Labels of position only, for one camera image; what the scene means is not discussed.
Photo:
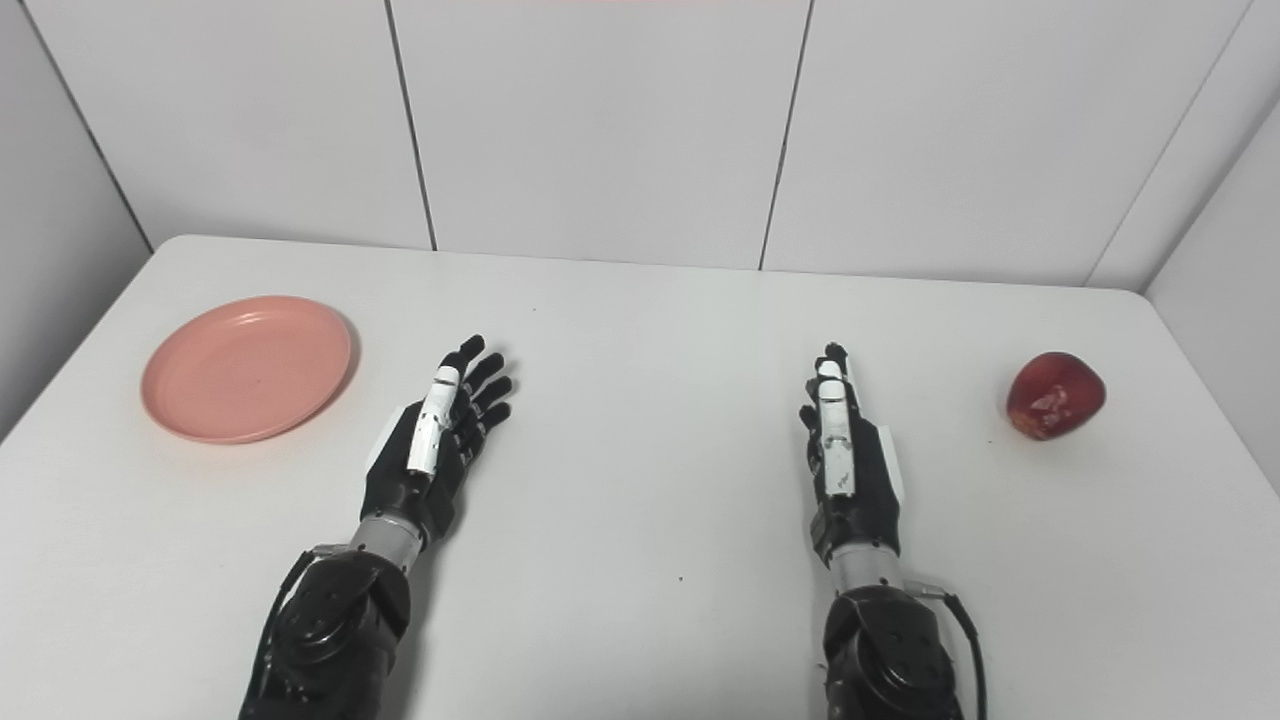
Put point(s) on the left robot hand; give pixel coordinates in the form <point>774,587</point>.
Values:
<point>440,440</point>

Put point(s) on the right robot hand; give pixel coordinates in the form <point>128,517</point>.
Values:
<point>848,460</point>

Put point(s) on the pink plate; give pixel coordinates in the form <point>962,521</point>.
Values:
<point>248,368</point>

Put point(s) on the red apple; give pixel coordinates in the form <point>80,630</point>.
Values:
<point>1055,394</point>

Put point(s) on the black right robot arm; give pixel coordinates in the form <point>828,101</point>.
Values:
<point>885,640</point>

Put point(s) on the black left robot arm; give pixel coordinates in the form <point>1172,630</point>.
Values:
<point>335,630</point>

